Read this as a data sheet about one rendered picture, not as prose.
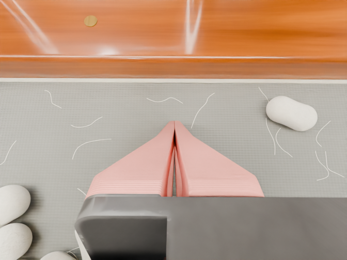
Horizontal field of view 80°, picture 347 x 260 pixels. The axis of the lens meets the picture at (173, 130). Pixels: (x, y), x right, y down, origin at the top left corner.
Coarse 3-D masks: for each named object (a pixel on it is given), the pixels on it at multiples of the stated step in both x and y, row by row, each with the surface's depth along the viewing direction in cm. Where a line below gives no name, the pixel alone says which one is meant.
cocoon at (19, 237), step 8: (8, 224) 12; (16, 224) 12; (24, 224) 12; (0, 232) 11; (8, 232) 11; (16, 232) 11; (24, 232) 12; (0, 240) 11; (8, 240) 11; (16, 240) 11; (24, 240) 11; (0, 248) 11; (8, 248) 11; (16, 248) 11; (24, 248) 11; (0, 256) 11; (8, 256) 11; (16, 256) 11
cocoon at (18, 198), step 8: (0, 192) 12; (8, 192) 12; (16, 192) 12; (24, 192) 12; (0, 200) 11; (8, 200) 11; (16, 200) 12; (24, 200) 12; (0, 208) 11; (8, 208) 11; (16, 208) 12; (24, 208) 12; (0, 216) 11; (8, 216) 11; (16, 216) 12; (0, 224) 12
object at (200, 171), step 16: (176, 128) 11; (176, 144) 10; (192, 144) 8; (176, 160) 12; (192, 160) 7; (208, 160) 7; (224, 160) 7; (176, 176) 11; (192, 176) 6; (208, 176) 6; (224, 176) 6; (240, 176) 6; (176, 192) 11; (192, 192) 5; (208, 192) 5; (224, 192) 5; (240, 192) 5; (256, 192) 5
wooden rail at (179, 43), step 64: (0, 0) 14; (64, 0) 14; (128, 0) 14; (192, 0) 14; (256, 0) 14; (320, 0) 14; (0, 64) 13; (64, 64) 13; (128, 64) 13; (192, 64) 13; (256, 64) 13; (320, 64) 13
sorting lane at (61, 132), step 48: (0, 96) 15; (48, 96) 15; (96, 96) 15; (144, 96) 15; (192, 96) 15; (240, 96) 15; (288, 96) 15; (336, 96) 15; (0, 144) 14; (48, 144) 14; (96, 144) 14; (240, 144) 14; (288, 144) 14; (336, 144) 14; (48, 192) 13; (288, 192) 13; (336, 192) 13; (48, 240) 13
